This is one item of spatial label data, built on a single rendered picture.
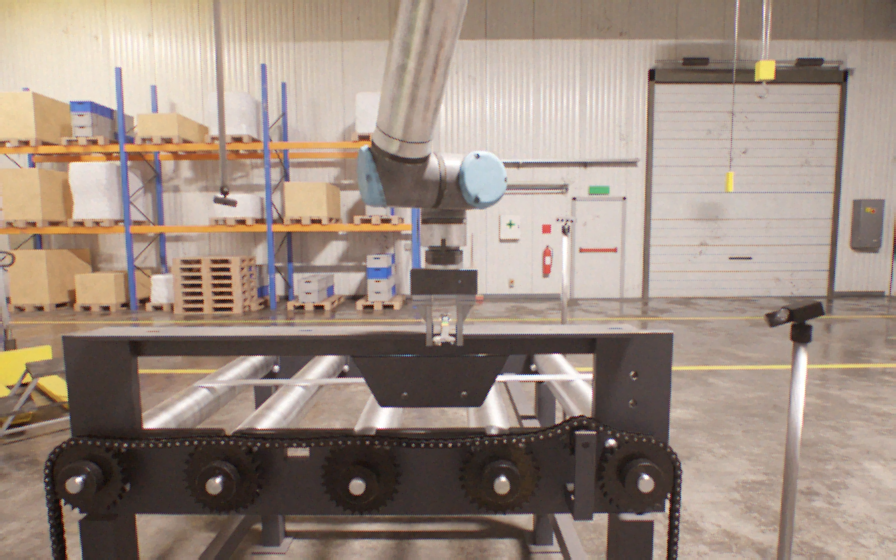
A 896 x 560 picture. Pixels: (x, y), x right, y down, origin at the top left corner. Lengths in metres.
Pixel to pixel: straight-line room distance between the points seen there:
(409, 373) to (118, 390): 0.64
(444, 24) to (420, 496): 0.92
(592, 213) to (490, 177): 9.68
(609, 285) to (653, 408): 9.49
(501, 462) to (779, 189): 11.50
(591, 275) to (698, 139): 3.63
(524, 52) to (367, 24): 3.33
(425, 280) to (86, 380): 0.79
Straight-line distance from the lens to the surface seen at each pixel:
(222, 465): 1.12
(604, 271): 10.52
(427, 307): 0.90
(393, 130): 0.67
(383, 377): 1.05
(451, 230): 0.86
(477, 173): 0.74
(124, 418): 1.28
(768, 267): 12.14
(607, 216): 10.51
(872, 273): 13.73
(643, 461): 1.10
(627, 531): 1.21
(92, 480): 1.27
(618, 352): 1.07
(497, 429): 1.17
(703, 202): 11.35
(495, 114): 10.37
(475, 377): 1.04
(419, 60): 0.63
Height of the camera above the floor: 1.37
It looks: 5 degrees down
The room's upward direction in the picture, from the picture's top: straight up
